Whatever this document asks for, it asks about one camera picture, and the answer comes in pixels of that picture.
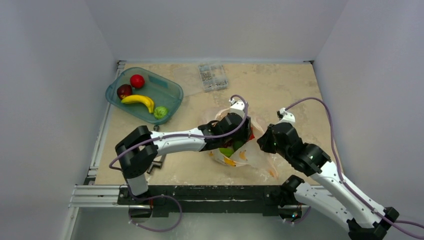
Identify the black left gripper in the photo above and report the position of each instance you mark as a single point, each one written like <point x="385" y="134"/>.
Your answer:
<point x="244" y="133"/>

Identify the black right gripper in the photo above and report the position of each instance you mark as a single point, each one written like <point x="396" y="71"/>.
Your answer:
<point x="267" y="140"/>

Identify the translucent orange plastic bag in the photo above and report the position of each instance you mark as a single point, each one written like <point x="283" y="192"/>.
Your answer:
<point x="250" y="154"/>

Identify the green fake custard apple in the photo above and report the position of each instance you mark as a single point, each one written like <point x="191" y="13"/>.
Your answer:
<point x="160" y="112"/>

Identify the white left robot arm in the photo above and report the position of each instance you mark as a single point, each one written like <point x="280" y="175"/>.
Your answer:
<point x="137" y="150"/>

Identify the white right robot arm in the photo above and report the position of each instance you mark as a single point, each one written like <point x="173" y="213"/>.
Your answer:
<point x="362" y="217"/>

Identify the green fake lime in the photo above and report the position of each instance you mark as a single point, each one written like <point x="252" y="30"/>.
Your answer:
<point x="237" y="144"/>

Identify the green fake mango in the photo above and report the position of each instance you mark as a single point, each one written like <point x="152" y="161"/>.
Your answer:
<point x="227" y="152"/>

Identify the yellow fake banana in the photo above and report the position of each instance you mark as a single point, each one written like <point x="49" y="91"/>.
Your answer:
<point x="136" y="98"/>

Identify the dark red fake apple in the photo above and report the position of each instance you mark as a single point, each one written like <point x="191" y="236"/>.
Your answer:
<point x="124" y="91"/>

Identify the clear screw organizer box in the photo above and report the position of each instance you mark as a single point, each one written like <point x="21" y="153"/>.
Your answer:
<point x="212" y="76"/>

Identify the teal plastic tray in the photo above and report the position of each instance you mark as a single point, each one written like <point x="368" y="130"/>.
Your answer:
<point x="163" y="92"/>

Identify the black metal clamp tool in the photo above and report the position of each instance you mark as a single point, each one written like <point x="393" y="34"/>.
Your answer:
<point x="157" y="162"/>

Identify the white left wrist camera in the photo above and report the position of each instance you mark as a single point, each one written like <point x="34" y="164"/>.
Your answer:
<point x="237" y="107"/>

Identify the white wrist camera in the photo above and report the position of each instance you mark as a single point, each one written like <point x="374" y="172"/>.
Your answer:
<point x="285" y="117"/>
<point x="237" y="107"/>

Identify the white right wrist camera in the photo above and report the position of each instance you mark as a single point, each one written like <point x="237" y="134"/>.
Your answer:
<point x="285" y="117"/>

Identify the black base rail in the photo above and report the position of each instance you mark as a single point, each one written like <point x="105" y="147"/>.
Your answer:
<point x="161" y="200"/>

